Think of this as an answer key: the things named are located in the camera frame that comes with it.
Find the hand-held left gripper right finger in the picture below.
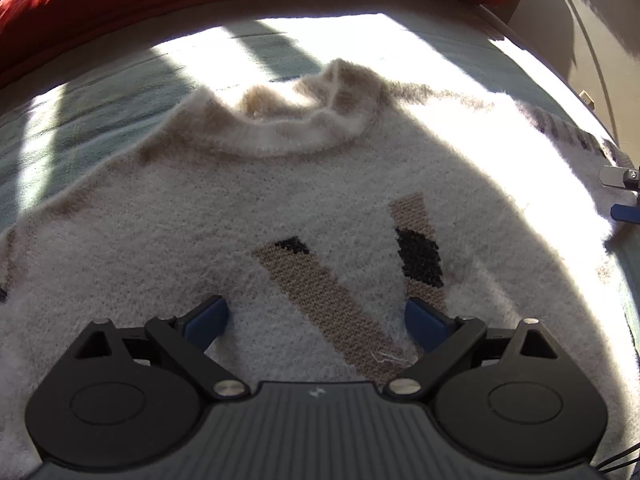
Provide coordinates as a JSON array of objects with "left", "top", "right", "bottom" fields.
[{"left": 384, "top": 297, "right": 558, "bottom": 402}]

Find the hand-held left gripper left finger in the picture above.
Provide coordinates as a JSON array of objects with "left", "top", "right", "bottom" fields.
[{"left": 75, "top": 296, "right": 252, "bottom": 402}]

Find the white fuzzy knit sweater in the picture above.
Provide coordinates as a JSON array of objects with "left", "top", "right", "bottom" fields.
[{"left": 0, "top": 58, "right": 640, "bottom": 480}]

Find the black cable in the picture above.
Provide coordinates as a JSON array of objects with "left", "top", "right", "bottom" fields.
[{"left": 594, "top": 446, "right": 640, "bottom": 475}]

